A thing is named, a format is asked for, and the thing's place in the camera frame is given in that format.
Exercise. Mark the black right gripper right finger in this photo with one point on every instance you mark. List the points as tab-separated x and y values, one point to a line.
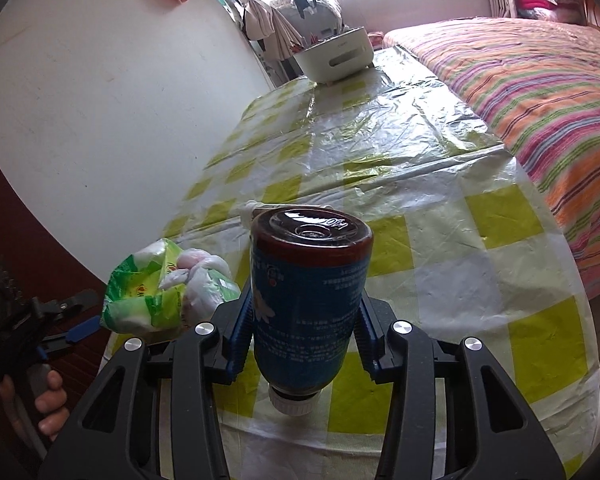
371	330

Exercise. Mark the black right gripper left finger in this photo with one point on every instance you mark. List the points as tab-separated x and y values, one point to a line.
234	321

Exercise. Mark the green white tissue pack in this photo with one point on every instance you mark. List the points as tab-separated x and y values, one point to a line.
163	288

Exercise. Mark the brown bottle blue label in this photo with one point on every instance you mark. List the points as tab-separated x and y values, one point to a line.
308	268

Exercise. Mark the person's left hand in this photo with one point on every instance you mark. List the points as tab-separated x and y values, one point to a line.
51	404

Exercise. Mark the yellow checked plastic tablecloth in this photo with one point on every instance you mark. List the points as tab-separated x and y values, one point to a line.
464	245

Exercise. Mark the small white printed tube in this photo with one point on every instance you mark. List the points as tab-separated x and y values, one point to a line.
251	209

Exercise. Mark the white plastic storage box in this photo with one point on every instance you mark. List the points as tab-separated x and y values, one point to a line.
337	58

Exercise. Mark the striped colourful bedspread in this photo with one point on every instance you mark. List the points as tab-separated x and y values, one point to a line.
537	86

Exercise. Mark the beige left curtain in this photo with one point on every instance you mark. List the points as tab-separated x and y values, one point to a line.
265	24

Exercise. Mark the white washing machine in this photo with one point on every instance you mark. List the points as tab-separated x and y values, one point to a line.
320	21

